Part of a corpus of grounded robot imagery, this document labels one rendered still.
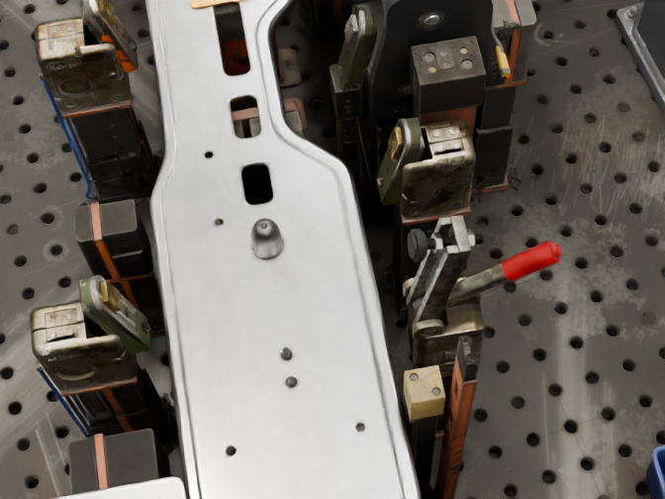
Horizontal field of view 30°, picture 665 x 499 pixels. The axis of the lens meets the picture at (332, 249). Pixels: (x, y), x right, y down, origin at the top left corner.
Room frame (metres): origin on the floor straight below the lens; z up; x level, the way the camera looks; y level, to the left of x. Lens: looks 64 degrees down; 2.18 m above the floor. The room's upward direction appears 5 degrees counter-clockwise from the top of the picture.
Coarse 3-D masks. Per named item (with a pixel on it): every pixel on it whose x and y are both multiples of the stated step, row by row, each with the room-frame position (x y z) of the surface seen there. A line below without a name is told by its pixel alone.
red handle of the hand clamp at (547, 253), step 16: (512, 256) 0.49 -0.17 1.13; (528, 256) 0.48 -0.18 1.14; (544, 256) 0.47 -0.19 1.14; (480, 272) 0.48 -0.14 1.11; (496, 272) 0.48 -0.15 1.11; (512, 272) 0.47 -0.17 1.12; (528, 272) 0.47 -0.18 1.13; (464, 288) 0.47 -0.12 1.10; (480, 288) 0.47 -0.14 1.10; (416, 304) 0.47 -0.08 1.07; (448, 304) 0.46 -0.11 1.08
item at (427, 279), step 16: (448, 224) 0.48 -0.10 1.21; (464, 224) 0.48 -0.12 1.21; (416, 240) 0.47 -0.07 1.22; (432, 240) 0.47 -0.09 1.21; (448, 240) 0.47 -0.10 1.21; (464, 240) 0.46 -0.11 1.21; (480, 240) 0.47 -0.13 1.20; (416, 256) 0.46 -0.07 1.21; (432, 256) 0.48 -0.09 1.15; (448, 256) 0.45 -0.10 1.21; (464, 256) 0.45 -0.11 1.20; (432, 272) 0.48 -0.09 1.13; (448, 272) 0.45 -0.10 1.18; (416, 288) 0.48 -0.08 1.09; (432, 288) 0.45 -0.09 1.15; (448, 288) 0.45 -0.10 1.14; (432, 304) 0.45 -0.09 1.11; (416, 320) 0.45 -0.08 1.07
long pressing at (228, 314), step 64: (256, 0) 0.90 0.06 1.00; (192, 64) 0.82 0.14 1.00; (256, 64) 0.81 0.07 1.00; (192, 128) 0.73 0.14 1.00; (192, 192) 0.65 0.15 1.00; (320, 192) 0.64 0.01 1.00; (192, 256) 0.57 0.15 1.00; (256, 256) 0.57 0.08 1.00; (320, 256) 0.56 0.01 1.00; (192, 320) 0.50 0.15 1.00; (256, 320) 0.50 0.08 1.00; (320, 320) 0.49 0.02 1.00; (192, 384) 0.43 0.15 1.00; (256, 384) 0.43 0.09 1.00; (320, 384) 0.42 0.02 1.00; (384, 384) 0.41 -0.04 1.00; (192, 448) 0.37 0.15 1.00; (256, 448) 0.36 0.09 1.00; (320, 448) 0.35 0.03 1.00; (384, 448) 0.35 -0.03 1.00
